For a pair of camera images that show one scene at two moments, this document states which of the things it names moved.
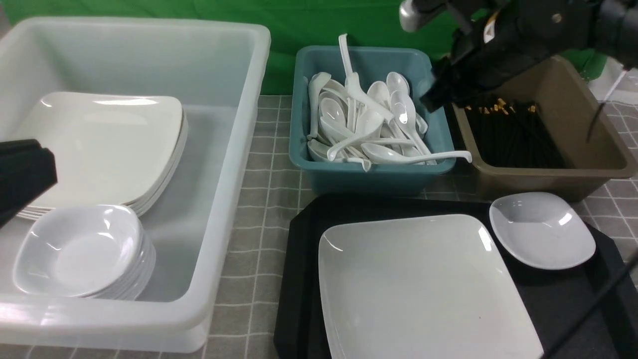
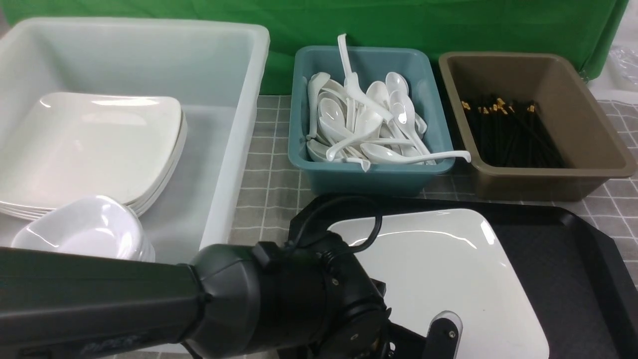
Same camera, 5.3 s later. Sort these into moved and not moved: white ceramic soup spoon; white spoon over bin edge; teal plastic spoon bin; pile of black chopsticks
Moved: white ceramic soup spoon
Not moved: white spoon over bin edge; teal plastic spoon bin; pile of black chopsticks
